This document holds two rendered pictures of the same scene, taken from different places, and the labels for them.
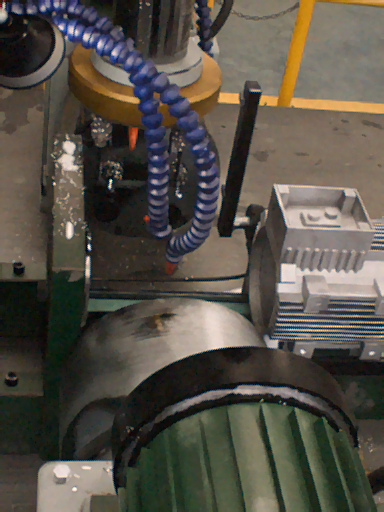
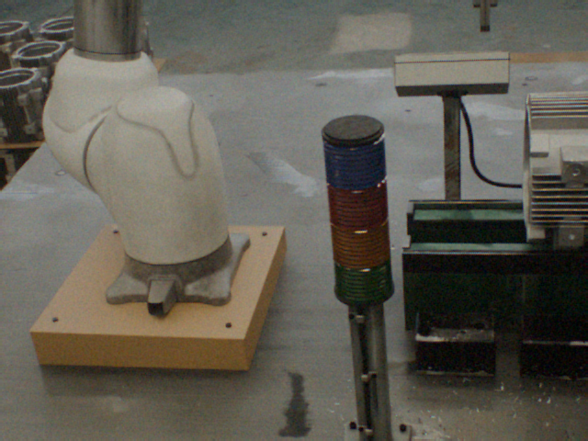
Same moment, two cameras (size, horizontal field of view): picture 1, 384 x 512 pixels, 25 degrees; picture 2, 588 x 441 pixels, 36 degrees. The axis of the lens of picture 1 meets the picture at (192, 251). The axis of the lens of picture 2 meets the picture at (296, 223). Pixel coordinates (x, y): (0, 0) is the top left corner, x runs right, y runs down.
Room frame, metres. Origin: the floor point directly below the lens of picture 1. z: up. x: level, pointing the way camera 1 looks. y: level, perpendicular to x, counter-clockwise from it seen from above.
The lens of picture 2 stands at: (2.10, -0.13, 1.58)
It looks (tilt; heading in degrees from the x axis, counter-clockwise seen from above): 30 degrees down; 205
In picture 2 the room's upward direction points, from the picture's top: 6 degrees counter-clockwise
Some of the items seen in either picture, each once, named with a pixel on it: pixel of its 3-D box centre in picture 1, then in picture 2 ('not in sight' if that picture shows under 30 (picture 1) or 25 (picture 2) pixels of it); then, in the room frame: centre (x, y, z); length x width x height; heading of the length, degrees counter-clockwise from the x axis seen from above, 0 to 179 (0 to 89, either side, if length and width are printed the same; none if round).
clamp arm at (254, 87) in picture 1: (239, 163); not in sight; (1.11, -0.04, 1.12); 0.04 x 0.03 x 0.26; 103
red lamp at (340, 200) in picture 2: not in sight; (357, 196); (1.36, -0.41, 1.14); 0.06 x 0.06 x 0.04
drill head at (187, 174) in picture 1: (136, 136); not in sight; (1.27, 0.13, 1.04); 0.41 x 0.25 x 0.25; 13
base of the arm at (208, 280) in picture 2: not in sight; (175, 261); (1.16, -0.77, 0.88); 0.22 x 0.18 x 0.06; 14
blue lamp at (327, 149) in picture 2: not in sight; (354, 155); (1.36, -0.41, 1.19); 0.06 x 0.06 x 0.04
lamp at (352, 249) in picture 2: not in sight; (360, 234); (1.36, -0.41, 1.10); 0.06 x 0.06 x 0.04
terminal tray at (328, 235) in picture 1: (317, 228); not in sight; (1.00, -0.16, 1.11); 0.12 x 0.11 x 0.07; 103
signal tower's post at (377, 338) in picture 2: not in sight; (365, 305); (1.36, -0.41, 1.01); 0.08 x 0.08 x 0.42; 13
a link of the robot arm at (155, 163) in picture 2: not in sight; (162, 167); (1.13, -0.79, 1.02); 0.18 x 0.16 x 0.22; 58
